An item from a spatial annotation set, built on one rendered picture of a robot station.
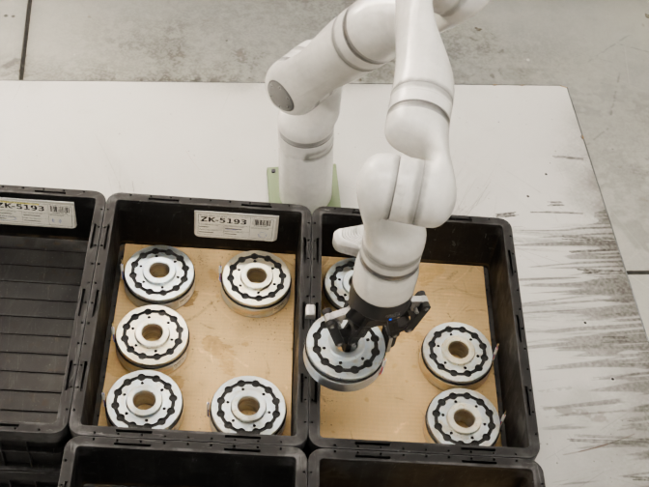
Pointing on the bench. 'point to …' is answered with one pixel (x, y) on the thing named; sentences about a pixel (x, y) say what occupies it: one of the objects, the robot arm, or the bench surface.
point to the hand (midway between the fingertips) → (368, 343)
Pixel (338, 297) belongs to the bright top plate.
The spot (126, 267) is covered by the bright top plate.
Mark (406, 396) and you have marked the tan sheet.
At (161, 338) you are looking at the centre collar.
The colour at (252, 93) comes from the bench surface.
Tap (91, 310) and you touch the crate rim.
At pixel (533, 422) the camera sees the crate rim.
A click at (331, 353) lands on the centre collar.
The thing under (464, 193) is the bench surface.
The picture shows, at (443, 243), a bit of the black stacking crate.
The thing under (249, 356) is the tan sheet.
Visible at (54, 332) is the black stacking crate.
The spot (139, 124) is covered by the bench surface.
